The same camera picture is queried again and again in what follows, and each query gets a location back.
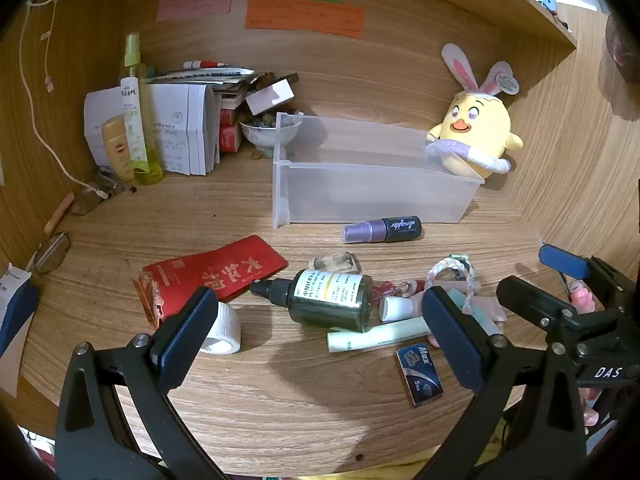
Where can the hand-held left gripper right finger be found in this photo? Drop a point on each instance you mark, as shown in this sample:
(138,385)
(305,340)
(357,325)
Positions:
(448,336)

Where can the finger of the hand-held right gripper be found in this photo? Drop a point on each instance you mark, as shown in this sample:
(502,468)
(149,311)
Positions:
(561,260)
(522,296)

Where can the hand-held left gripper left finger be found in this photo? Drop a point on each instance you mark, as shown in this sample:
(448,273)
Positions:
(184,342)

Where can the pink tube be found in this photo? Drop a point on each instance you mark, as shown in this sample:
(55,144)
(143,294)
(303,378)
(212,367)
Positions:
(492,307)

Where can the mint tube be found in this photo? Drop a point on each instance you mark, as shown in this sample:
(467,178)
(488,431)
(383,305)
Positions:
(457,296)

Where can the white tape roll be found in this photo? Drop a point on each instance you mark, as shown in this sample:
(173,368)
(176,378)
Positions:
(225,330)

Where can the small white bottle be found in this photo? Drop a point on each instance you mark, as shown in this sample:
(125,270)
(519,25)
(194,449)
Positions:
(395,308)

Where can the white green tube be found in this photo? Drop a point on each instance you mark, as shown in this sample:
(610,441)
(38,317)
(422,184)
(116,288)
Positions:
(375,336)

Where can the red packet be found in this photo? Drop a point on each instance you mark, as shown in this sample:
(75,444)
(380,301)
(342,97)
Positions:
(220,270)

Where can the dark green dropper bottle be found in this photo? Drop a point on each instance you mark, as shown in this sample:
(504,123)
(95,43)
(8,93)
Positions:
(325,302)

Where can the clear plastic bin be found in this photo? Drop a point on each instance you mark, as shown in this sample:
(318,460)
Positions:
(370,190)

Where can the person's right hand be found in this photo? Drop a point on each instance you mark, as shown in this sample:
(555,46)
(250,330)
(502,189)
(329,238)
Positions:
(584,301)

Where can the blue staples box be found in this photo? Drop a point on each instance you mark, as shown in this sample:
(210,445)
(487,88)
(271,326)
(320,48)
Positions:
(419,375)

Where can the crumpled clear wrapper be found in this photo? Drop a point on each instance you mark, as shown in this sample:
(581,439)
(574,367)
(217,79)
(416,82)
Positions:
(332,262)

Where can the yellow chick plush toy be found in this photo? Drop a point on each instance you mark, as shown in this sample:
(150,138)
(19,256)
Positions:
(480,130)

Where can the eyeglasses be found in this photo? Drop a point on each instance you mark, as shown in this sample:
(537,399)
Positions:
(52,255)

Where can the blue white box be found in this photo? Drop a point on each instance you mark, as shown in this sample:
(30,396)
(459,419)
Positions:
(15,320)

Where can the dark metal clip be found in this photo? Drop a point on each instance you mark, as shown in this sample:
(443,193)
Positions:
(112,180)

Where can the wooden stick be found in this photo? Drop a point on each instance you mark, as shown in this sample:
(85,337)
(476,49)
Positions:
(57,212)

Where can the gold sunscreen bottle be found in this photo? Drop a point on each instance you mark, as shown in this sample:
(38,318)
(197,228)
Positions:
(115,146)

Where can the red boxes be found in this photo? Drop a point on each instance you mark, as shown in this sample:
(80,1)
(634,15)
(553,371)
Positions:
(229,135)

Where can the folded white papers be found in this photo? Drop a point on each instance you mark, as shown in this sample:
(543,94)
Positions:
(177,125)

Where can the ceramic bowl of stones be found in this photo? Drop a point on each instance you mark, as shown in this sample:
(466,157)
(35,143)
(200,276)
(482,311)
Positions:
(260,135)

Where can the white squeeze tube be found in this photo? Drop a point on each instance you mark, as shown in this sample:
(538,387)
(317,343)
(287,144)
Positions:
(131,110)

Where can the white cardboard box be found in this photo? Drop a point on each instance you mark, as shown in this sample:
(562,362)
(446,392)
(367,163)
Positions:
(270,95)

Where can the wooden shelf board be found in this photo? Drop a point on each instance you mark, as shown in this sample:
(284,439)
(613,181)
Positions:
(525,0)

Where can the stack of booklets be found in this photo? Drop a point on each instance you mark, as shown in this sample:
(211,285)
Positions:
(205,76)

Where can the red marker pen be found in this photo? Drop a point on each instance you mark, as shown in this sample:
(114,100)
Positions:
(205,64)

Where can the yellow-green spray bottle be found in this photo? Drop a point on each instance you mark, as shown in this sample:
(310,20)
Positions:
(132,52)

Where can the orange paper note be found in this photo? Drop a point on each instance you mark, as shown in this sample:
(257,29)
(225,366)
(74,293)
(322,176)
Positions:
(305,17)

